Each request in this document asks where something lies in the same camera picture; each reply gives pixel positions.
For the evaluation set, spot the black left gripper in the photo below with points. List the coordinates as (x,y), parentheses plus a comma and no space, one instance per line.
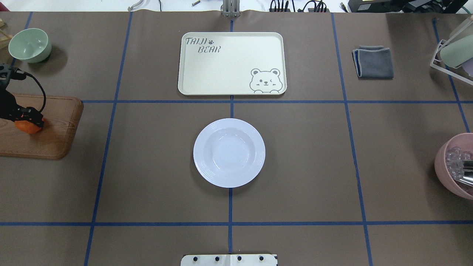
(8,104)

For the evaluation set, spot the orange fruit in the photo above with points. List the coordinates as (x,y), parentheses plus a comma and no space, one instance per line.
(27,126)

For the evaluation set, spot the cream bear tray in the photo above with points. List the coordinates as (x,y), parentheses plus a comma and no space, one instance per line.
(232,63)

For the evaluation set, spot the green bowl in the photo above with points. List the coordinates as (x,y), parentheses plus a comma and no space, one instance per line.
(31,45)

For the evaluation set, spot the wooden cup rack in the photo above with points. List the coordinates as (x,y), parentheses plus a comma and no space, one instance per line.
(4,37)

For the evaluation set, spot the white plate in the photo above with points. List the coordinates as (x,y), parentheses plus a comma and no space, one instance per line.
(229,153)

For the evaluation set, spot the grey folded cloth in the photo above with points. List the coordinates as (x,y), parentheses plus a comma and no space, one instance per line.
(373,62)

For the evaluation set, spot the black monitor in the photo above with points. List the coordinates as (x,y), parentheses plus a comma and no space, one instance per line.
(406,6)

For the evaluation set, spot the pink bowl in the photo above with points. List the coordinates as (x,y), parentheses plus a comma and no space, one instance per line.
(457,148)

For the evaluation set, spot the green pastel cup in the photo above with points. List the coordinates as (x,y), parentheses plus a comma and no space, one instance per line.
(456,53)

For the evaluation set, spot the metal scoop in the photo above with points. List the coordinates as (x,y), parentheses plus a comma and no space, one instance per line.
(462,171)

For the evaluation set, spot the purple pastel cup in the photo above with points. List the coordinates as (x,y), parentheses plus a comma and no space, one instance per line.
(468,67)

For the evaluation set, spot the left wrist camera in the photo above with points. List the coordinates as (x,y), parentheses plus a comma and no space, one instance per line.
(7,73)

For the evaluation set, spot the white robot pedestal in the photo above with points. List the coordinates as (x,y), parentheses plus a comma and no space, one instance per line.
(230,260)

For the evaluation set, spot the aluminium frame post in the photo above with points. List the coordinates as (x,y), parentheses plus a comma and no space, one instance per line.
(230,8)

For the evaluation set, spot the white wire cup rack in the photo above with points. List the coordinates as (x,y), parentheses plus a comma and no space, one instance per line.
(462,30)

